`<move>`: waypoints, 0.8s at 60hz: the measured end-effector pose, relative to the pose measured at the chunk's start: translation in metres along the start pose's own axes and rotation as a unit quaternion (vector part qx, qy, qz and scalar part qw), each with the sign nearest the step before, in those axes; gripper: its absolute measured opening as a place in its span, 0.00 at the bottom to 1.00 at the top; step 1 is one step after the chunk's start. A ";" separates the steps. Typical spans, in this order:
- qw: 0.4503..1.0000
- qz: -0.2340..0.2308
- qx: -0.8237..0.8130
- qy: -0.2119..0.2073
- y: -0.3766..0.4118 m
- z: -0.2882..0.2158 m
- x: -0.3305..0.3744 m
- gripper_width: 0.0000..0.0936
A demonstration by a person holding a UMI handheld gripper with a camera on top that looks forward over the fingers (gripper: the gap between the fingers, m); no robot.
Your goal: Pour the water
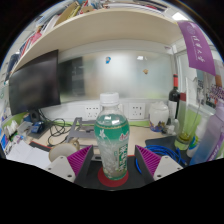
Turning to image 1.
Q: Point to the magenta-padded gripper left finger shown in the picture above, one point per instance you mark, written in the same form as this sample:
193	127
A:
61	166

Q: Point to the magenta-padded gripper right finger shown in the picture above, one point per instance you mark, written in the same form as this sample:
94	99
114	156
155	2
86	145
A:
166	166

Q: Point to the green-labelled drink bottle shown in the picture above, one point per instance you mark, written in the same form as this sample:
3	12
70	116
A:
111	140

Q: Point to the purple water bottle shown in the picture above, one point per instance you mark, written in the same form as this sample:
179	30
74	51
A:
208	140

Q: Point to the black red-edged mat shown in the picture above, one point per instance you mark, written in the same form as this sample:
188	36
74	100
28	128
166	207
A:
38	145

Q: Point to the black desk mat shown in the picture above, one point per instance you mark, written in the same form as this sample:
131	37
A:
136	180

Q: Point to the white paper sheets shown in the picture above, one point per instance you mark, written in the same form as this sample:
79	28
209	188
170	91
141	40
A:
26	155

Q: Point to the grey metal laptop stand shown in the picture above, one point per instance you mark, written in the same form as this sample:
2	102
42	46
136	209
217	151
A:
80	131

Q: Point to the small blue box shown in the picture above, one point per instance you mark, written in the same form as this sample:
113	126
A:
37	127

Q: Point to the white ceramic jar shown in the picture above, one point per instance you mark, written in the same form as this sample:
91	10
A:
159	116

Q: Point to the clear plastic box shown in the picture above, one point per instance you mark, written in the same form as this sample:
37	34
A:
25	127

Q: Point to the flat round red coaster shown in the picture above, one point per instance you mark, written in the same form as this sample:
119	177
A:
113	183

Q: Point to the dark wine bottle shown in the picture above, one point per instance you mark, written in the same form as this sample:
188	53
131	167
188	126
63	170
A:
173	100

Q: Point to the black computer monitor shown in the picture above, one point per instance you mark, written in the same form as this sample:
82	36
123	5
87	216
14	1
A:
35	85

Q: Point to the group photo print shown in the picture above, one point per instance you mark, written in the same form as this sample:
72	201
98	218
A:
215	95

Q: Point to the blue sticker on glass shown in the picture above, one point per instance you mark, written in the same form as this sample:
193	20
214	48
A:
108	60

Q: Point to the purple pennant flag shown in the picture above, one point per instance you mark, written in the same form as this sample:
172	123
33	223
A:
198	46

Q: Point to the beige shelf with books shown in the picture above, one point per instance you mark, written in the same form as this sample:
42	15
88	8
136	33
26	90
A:
100	30

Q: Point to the ceiling light panel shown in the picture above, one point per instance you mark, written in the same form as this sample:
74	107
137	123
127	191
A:
180	16

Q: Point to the white wall power socket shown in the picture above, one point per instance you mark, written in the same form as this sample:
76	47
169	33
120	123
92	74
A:
137	111
92	112

